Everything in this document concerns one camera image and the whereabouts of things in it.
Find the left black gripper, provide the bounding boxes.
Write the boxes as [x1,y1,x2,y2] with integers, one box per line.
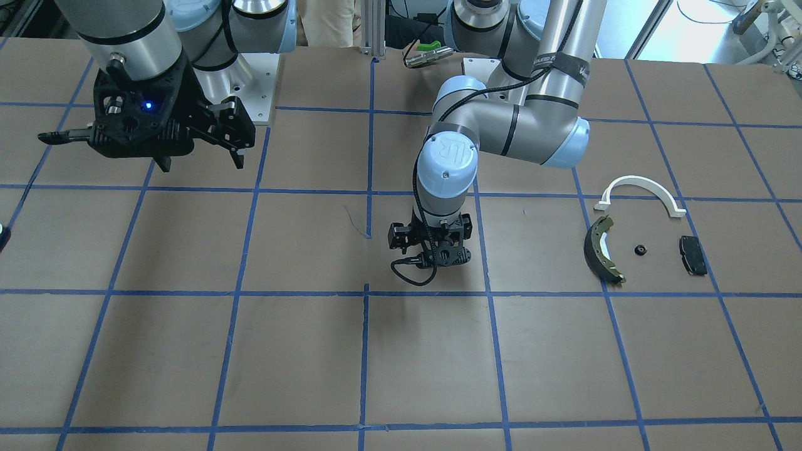
[387,213,472,269]

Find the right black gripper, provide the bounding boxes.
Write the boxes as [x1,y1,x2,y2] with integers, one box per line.
[38,53,256,172]

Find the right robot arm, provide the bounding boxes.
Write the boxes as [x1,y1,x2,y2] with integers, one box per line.
[38,1,297,172]

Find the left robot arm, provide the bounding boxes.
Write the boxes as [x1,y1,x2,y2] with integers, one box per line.
[388,1,605,269]

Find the green brake shoe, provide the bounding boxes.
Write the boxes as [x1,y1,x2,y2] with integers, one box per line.
[583,216,627,284]

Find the seated person in beige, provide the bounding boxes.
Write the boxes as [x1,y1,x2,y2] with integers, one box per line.
[297,1,361,48]

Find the black brake pad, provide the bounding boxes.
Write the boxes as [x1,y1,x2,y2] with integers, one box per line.
[679,235,708,275]

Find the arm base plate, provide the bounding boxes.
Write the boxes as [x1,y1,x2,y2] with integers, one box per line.
[463,57,529,106]
[195,53,280,125]

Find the aluminium frame post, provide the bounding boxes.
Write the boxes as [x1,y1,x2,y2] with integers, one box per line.
[359,0,387,61]

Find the white curved plastic bracket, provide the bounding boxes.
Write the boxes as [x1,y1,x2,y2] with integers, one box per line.
[593,175,687,218]

